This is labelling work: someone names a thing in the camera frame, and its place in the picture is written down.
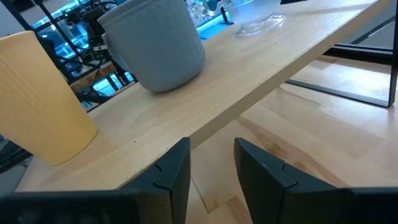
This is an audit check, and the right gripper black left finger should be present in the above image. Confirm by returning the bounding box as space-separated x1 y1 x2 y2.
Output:
121 137 192 224

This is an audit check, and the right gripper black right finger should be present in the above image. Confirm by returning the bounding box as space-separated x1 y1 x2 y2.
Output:
233 138 352 224

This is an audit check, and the grey ceramic mug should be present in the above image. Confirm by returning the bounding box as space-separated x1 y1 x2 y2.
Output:
96 0 206 93

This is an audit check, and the yellow ribbed cup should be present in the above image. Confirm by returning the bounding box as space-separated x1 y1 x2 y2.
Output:
0 30 99 167

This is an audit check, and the clear glass cup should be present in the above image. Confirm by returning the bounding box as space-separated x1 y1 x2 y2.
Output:
214 0 287 38

